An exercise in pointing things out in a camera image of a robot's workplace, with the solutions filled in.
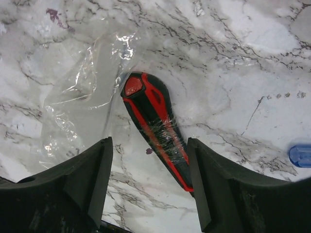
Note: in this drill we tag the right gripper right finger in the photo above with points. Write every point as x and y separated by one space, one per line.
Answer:
233 199

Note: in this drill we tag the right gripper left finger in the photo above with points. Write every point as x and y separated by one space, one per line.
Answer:
67 198

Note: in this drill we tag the red black utility knife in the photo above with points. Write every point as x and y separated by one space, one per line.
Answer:
148 103

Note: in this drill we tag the small blue plastic piece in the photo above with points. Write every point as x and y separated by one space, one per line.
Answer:
300 155

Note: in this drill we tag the clear plastic wrap piece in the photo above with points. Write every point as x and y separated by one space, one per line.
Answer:
79 108

